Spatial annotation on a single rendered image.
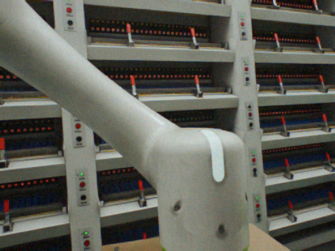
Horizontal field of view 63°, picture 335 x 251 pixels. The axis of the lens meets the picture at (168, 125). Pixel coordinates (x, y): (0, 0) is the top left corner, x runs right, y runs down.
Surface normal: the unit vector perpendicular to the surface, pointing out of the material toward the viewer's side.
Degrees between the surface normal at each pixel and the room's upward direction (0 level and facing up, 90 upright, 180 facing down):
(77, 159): 90
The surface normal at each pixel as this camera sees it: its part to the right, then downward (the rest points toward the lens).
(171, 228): -0.70, 0.05
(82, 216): 0.37, -0.04
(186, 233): -0.44, 0.04
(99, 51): 0.36, 0.32
